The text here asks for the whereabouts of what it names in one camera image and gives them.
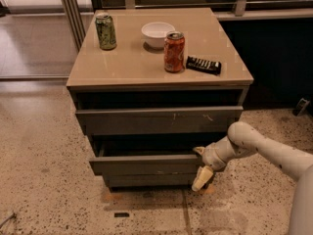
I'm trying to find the black snack bar wrapper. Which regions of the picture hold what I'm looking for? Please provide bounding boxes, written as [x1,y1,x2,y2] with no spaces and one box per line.
[186,57,221,75]

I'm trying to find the small black floor object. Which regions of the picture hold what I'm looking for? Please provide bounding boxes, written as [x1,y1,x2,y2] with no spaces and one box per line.
[292,98,310,117]

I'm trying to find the white bowl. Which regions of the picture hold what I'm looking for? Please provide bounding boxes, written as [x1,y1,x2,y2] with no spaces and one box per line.
[141,22,175,49]

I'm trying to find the orange soda can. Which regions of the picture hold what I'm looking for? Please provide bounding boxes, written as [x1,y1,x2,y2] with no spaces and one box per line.
[164,31,185,72]

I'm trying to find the grey top drawer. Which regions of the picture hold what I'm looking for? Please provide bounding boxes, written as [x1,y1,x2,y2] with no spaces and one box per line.
[76,106,243,135]

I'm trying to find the metal door frame post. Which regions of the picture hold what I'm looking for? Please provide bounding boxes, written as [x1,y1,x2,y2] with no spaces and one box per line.
[62,0,85,51]

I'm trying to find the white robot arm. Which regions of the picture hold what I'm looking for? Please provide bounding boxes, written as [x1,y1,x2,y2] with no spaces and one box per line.
[192,121,313,235]

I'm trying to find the grey drawer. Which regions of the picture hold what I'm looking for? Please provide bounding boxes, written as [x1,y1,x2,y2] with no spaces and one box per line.
[88,137,226,176]
[103,174,196,188]
[76,106,243,135]

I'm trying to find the grey drawer cabinet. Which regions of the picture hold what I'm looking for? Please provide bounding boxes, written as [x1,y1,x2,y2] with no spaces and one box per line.
[66,7,254,192]

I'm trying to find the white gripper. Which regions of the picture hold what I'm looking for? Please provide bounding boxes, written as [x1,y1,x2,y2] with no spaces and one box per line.
[192,143,227,192]

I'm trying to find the grey bottom drawer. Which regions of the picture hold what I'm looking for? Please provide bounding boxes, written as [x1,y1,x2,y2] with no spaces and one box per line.
[103,174,196,188]

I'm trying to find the green soda can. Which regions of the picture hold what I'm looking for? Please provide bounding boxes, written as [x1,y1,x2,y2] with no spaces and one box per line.
[95,13,116,50]

